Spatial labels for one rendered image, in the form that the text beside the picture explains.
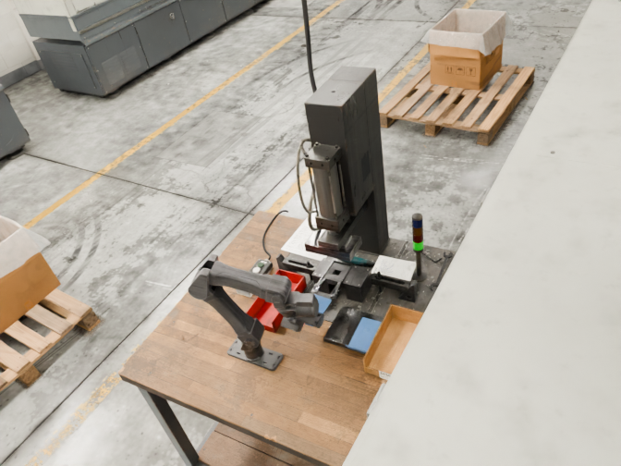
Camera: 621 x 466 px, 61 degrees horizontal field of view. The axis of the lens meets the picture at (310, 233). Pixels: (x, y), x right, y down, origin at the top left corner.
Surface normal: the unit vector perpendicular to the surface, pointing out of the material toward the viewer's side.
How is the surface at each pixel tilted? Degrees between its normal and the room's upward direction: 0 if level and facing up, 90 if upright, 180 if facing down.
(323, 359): 0
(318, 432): 0
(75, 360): 0
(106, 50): 90
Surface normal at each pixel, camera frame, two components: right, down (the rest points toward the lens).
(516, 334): -0.15, -0.76
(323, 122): -0.46, 0.62
